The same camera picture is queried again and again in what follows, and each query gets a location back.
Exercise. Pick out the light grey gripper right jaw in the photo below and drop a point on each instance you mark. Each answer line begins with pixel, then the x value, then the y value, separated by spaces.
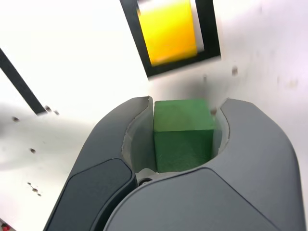
pixel 204 204

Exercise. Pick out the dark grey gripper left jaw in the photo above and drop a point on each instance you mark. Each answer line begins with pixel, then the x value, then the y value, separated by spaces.
pixel 101 168

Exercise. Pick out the green cube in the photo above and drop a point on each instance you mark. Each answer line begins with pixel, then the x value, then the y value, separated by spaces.
pixel 183 139

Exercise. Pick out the yellow cube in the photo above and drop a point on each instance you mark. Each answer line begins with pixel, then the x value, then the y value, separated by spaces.
pixel 168 33

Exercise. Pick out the black tape square outline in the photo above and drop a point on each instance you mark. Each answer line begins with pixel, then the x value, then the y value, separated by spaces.
pixel 209 29

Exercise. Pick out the black tape strip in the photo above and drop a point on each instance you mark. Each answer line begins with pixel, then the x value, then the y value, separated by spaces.
pixel 21 81

